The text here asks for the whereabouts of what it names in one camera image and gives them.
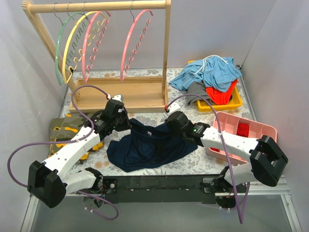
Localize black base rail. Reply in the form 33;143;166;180
97;174;236;209

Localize green hanger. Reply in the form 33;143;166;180
55;12;87;86

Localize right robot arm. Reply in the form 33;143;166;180
165;111;288;192

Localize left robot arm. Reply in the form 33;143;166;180
27;95;130;208

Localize floral table mat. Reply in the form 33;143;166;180
47;68;255;176

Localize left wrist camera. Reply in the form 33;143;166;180
107;94;124;102

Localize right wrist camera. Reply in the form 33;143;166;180
165;102;181;114

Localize pink hanger right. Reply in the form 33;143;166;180
120;9;154;81

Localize pink divided organizer tray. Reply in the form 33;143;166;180
206;112;277;165

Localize wooden clothes rack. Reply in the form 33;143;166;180
22;0;171;113

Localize grey garment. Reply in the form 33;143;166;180
186;82;210;105

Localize pink hanger left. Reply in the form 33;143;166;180
82;11;111;84

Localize navy blue shorts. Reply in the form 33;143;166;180
107;118;197;173

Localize red knitted garment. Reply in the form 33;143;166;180
206;79;238;105

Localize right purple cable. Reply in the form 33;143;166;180
166;94;251;224

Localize camouflage shorts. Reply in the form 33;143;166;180
48;113;104;164

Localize yellow hanger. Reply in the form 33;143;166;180
56;11;111;84

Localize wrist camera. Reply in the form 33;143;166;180
165;102;181;114
107;94;124;102

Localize yellow plastic tray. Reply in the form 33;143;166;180
188;61;242;111

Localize light blue shorts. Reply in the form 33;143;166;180
169;55;242;93

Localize pink hanger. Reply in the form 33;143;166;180
82;11;111;84
120;9;154;81

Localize red cloth in organizer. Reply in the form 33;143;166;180
236;123;250;137

